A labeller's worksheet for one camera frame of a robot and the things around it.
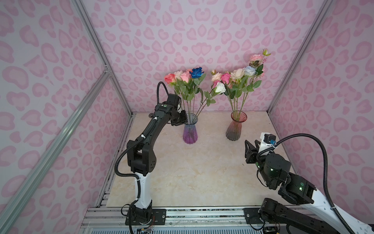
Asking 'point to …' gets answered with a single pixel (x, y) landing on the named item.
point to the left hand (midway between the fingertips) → (188, 118)
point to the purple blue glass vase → (190, 133)
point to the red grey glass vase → (233, 131)
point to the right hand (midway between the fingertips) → (249, 141)
